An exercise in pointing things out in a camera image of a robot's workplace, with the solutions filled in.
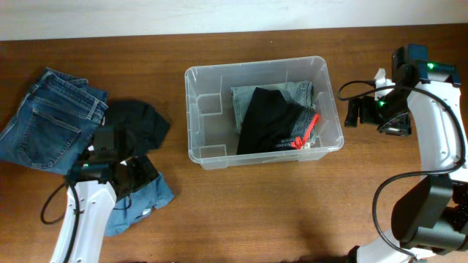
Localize small blue denim cloth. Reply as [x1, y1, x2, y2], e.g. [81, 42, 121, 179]
[105, 172, 175, 237]

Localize dark blue folded jeans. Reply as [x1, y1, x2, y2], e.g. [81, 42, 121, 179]
[1, 68, 108, 175]

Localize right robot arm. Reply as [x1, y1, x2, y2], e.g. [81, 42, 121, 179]
[344, 44, 467, 262]

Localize black folded garment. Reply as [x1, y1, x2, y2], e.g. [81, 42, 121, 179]
[104, 99, 170, 157]

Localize black red grey garment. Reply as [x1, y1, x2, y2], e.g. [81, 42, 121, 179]
[237, 88, 307, 155]

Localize clear plastic storage bin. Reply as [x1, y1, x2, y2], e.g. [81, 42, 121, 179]
[184, 56, 344, 170]

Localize light blue jeans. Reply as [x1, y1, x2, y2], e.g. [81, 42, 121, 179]
[230, 80, 320, 149]

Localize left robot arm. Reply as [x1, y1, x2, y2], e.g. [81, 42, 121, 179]
[51, 126, 158, 262]

